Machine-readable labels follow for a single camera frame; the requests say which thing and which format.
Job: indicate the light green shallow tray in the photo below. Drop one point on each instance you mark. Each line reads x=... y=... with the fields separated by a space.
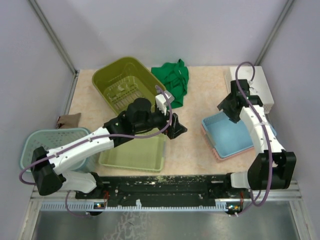
x=147 y=155

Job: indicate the white perforated basket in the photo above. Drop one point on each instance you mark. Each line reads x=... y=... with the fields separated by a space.
x=245 y=72

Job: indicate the large olive green container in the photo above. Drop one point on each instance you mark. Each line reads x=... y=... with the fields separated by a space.
x=125 y=80

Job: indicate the teal perforated basket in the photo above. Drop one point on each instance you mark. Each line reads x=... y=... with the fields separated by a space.
x=54 y=138

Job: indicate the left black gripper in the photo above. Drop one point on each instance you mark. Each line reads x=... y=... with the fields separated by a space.
x=176 y=129

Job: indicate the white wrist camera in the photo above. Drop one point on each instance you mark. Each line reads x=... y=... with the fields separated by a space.
x=163 y=101
x=254 y=87

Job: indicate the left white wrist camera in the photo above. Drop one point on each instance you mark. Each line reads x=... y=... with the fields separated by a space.
x=163 y=101

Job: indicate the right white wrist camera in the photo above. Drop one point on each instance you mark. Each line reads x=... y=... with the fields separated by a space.
x=254 y=87

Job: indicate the brown small pouch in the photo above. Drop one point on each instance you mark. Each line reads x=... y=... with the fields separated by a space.
x=68 y=121

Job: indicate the light blue perforated basket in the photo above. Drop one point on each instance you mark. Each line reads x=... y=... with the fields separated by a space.
x=227 y=137

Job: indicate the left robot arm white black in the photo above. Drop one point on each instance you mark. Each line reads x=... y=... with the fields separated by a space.
x=51 y=169

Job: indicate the green cloth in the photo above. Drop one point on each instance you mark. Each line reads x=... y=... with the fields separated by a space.
x=175 y=78

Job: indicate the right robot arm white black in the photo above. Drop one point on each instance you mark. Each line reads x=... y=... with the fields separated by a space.
x=273 y=166

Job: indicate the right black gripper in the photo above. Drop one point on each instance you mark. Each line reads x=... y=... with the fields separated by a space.
x=233 y=117

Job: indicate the pink perforated basket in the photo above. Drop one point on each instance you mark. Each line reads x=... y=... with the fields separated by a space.
x=214 y=151

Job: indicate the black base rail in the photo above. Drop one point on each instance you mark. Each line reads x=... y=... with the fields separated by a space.
x=165 y=191

